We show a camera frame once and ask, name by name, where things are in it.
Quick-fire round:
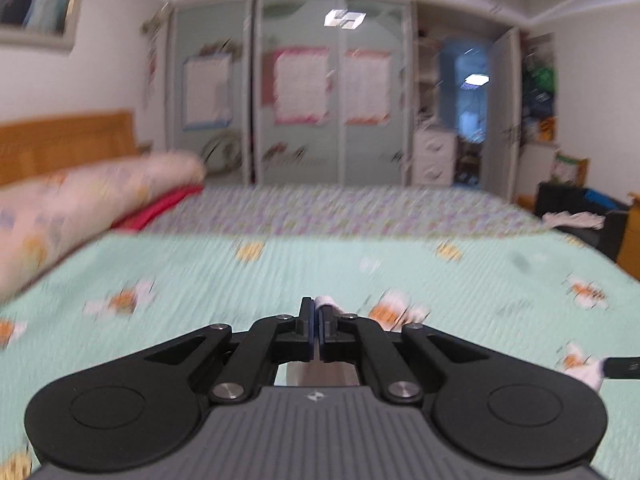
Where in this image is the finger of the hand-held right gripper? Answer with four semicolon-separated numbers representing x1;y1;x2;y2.
602;356;640;380

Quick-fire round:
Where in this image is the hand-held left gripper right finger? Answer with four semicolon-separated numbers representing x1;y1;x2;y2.
318;305;493;406

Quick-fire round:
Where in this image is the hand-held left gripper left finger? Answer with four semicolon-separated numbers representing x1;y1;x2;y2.
142;297;317;406

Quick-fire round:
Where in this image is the white blue floral shirt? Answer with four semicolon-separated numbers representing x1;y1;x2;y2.
277;294;361;387

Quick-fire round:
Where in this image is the wooden side cabinet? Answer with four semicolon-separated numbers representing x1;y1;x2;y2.
616;195;640;281

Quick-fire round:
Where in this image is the green quilted bee blanket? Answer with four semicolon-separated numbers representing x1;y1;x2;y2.
0;232;640;480

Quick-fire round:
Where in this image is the white cloth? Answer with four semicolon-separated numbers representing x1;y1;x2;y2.
542;211;606;231

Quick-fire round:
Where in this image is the blue cloth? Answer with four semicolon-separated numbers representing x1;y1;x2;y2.
582;189;628;208

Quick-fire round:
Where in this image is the sliding door wardrobe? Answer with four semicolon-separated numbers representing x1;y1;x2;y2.
167;0;521;201

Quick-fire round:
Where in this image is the black chair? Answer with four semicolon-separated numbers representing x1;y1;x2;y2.
537;182;631;261

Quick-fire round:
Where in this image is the red cloth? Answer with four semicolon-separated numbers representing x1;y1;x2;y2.
112;185;203;231

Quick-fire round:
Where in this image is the white drawer unit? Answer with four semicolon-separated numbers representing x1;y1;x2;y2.
412;127;458;186

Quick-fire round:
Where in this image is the orange package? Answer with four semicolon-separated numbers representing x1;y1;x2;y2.
525;117;557;143

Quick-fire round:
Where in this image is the dark blue hanging bag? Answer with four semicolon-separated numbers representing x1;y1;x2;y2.
522;95;556;121

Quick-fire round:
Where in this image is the white door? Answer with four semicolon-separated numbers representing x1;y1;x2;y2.
487;27;523;203

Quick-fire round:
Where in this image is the green hanging bag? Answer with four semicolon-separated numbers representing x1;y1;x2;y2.
525;57;556;96

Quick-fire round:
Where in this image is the wooden headboard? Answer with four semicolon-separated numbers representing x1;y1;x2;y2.
0;110;138;186

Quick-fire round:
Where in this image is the pink-bordered wall chart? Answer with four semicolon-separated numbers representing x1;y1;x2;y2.
272;47;331;126

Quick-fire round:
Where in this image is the orange-bordered wall chart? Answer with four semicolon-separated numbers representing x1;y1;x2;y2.
344;50;392;126

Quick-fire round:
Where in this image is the blue-bordered wall chart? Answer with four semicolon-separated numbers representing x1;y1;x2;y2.
181;52;235;131

